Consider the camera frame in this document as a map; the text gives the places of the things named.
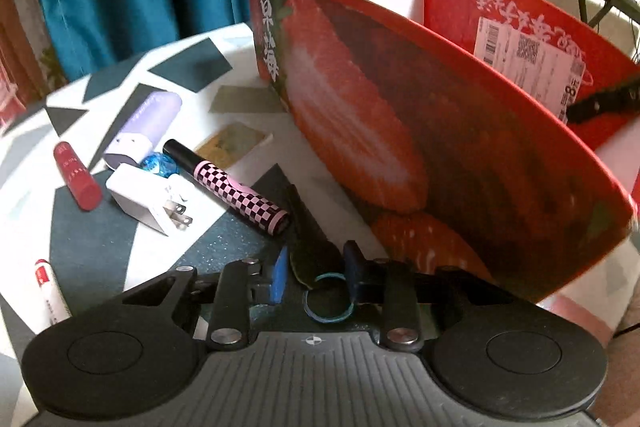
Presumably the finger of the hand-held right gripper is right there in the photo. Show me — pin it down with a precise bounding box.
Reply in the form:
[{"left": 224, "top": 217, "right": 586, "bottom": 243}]
[{"left": 567, "top": 84, "right": 640, "bottom": 125}]

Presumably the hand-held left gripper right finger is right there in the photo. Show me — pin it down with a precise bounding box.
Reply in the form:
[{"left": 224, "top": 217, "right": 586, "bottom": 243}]
[{"left": 342, "top": 241, "right": 522, "bottom": 353}]

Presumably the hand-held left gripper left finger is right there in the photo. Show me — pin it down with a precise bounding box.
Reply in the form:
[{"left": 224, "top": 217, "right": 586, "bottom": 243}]
[{"left": 122, "top": 247, "right": 291, "bottom": 354}]

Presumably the white charger plug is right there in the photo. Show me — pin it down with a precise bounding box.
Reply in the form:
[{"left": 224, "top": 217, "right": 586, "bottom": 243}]
[{"left": 106, "top": 164, "right": 193, "bottom": 238}]

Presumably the red strawberry print cardboard box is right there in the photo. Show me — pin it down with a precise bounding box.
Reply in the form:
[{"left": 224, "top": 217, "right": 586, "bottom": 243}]
[{"left": 245, "top": 0, "right": 640, "bottom": 304}]

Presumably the lilac plastic tube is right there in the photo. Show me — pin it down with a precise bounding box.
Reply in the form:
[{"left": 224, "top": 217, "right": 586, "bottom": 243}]
[{"left": 104, "top": 91, "right": 182, "bottom": 170}]

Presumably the red lip balm tube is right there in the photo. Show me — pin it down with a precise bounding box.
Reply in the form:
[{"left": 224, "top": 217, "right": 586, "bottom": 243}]
[{"left": 53, "top": 142, "right": 103, "bottom": 211}]

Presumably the white marker with red cap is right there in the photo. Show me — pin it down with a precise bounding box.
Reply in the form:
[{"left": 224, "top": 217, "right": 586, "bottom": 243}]
[{"left": 34, "top": 259, "right": 72, "bottom": 325}]

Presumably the pink black checkered tube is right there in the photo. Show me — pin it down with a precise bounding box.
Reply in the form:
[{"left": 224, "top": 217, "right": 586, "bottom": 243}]
[{"left": 162, "top": 139, "right": 292, "bottom": 236}]

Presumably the small yellowish card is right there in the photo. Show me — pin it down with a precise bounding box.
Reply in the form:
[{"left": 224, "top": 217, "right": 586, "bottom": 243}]
[{"left": 195, "top": 122, "right": 273, "bottom": 162}]

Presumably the blue glittery trinket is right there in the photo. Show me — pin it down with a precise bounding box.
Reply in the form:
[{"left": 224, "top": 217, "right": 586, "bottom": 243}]
[{"left": 140, "top": 152, "right": 181, "bottom": 178}]

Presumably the plant print backdrop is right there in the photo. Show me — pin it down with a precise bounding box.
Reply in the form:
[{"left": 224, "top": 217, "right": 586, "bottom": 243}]
[{"left": 0, "top": 0, "right": 68, "bottom": 130}]

